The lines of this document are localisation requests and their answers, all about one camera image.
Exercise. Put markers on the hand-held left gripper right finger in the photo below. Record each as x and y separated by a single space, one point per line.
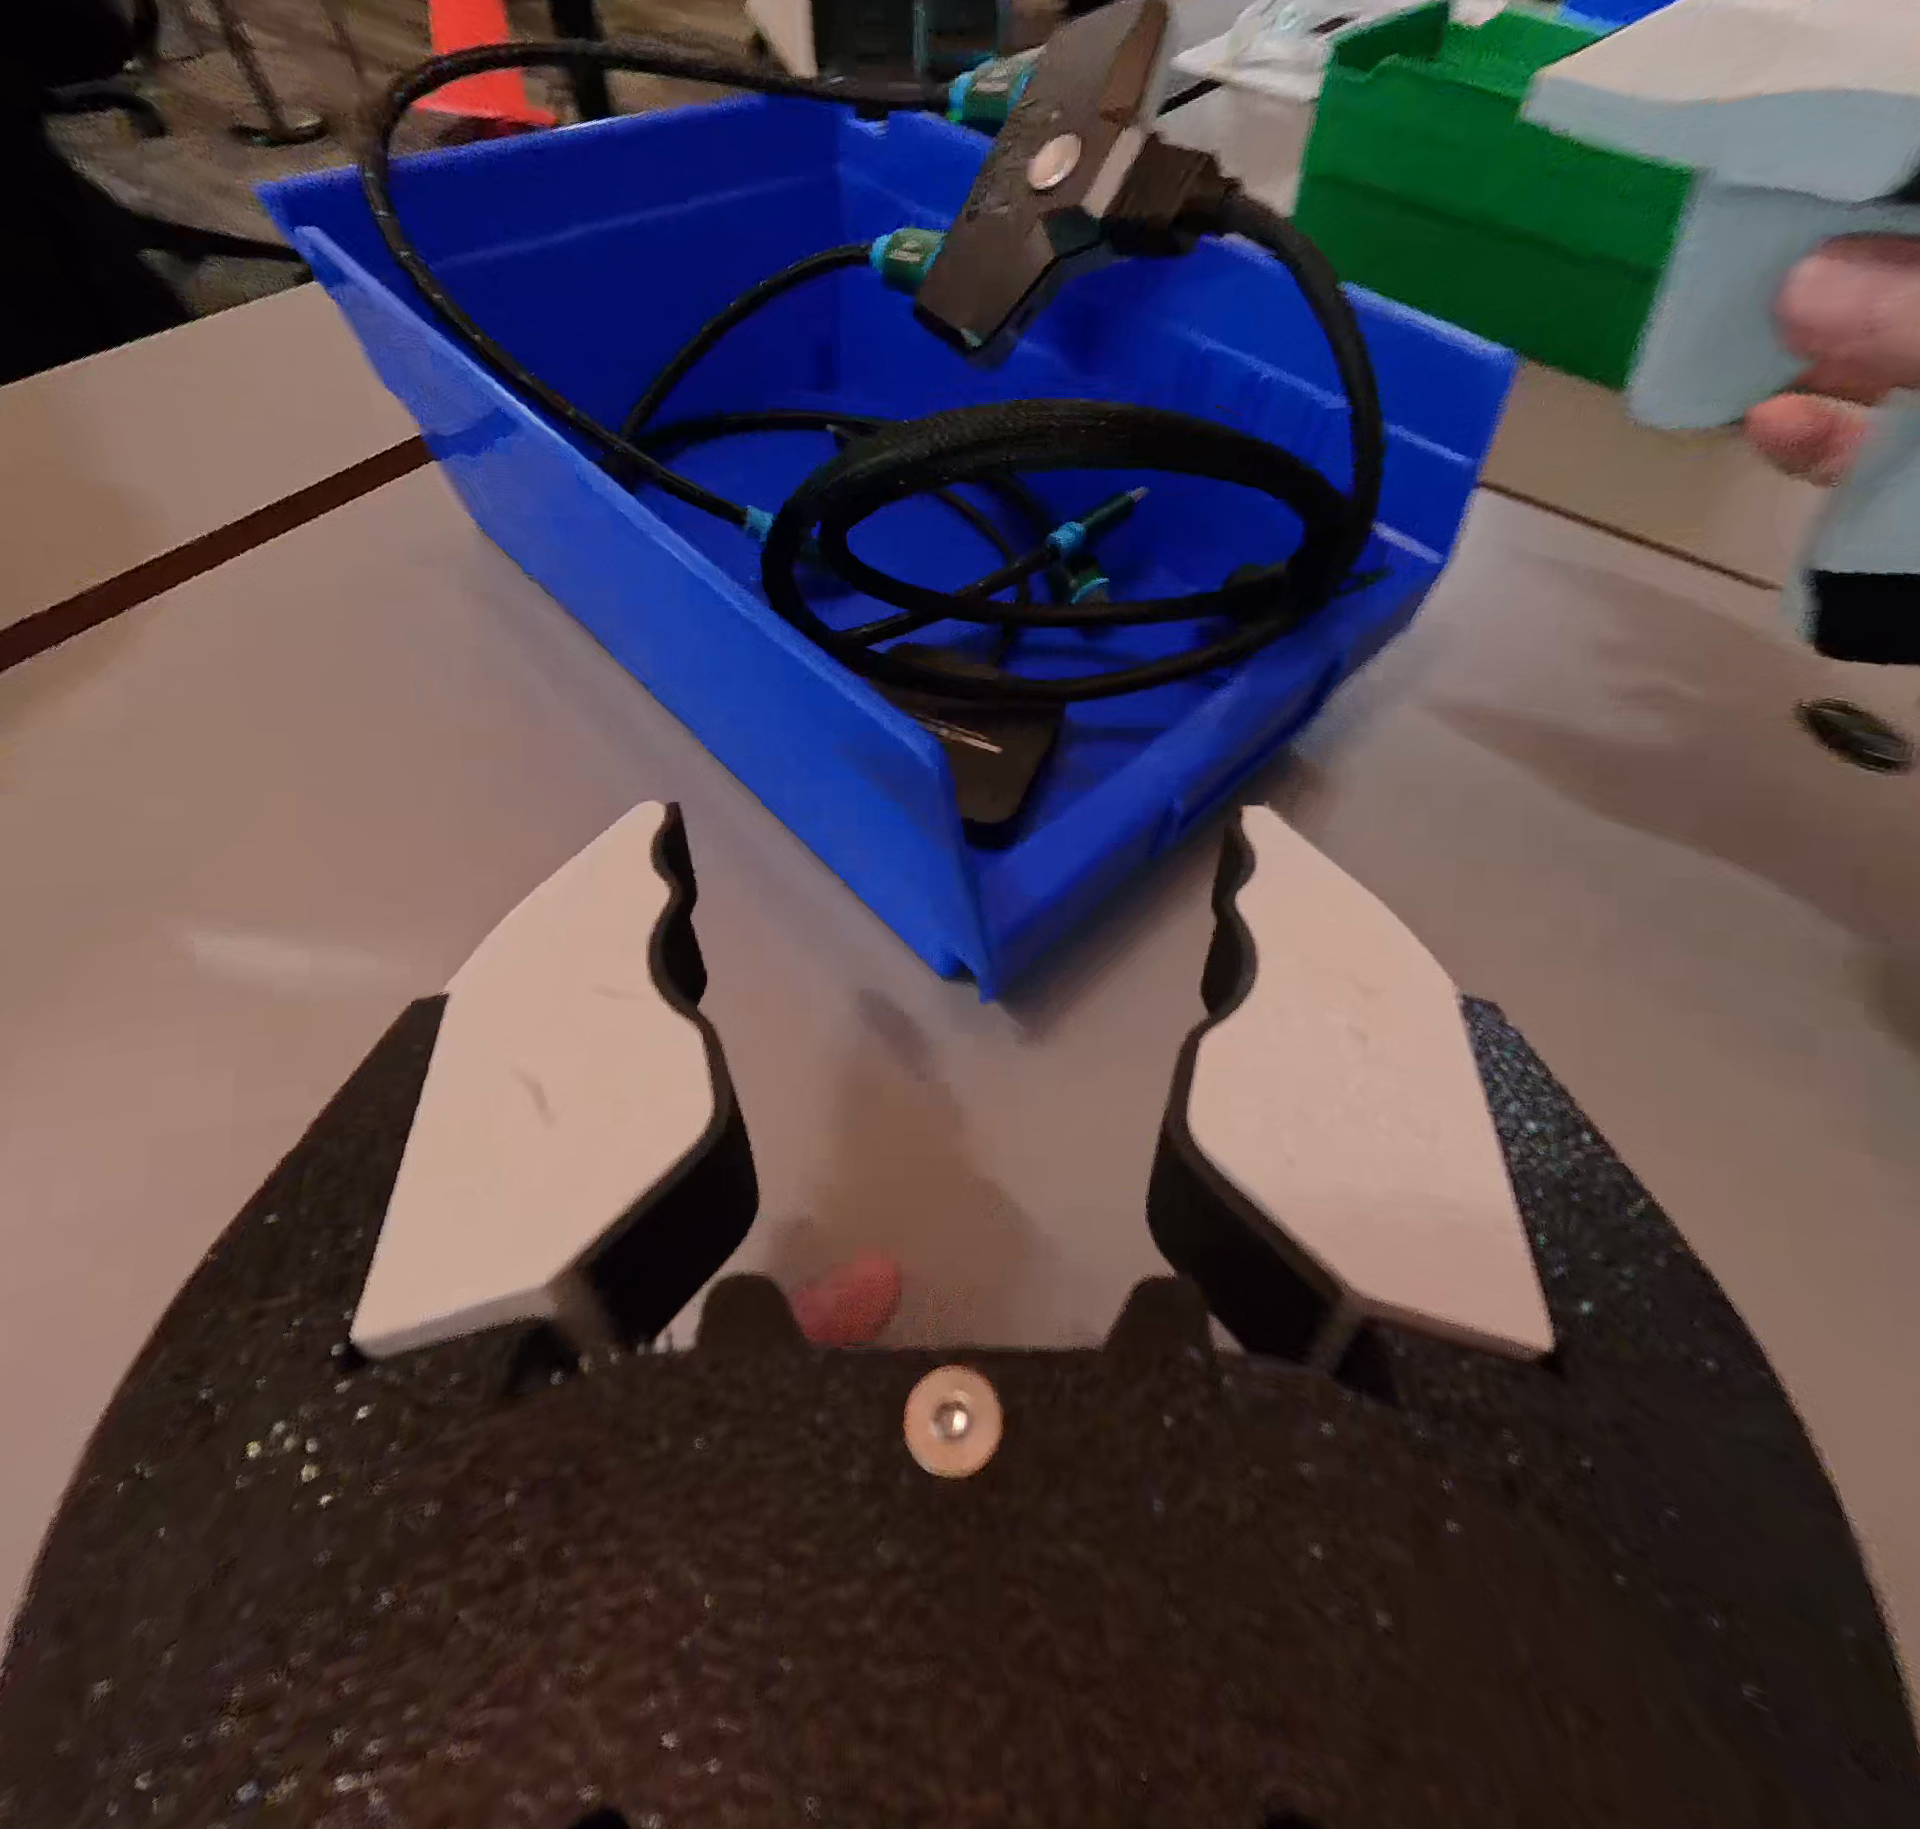
1353 1124

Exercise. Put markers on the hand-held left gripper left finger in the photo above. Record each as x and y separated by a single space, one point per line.
554 1108

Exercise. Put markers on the black HDMI switch box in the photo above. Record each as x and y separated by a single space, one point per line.
1035 211

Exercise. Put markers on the person's right hand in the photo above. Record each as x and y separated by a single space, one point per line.
1853 343

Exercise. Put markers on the person's left hand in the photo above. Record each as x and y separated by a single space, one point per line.
848 1297

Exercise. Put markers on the green plastic bin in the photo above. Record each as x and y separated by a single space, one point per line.
1471 211

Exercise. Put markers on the black round table grommet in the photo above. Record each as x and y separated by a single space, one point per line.
1855 734

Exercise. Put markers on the orange traffic cone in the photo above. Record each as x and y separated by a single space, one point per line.
475 30

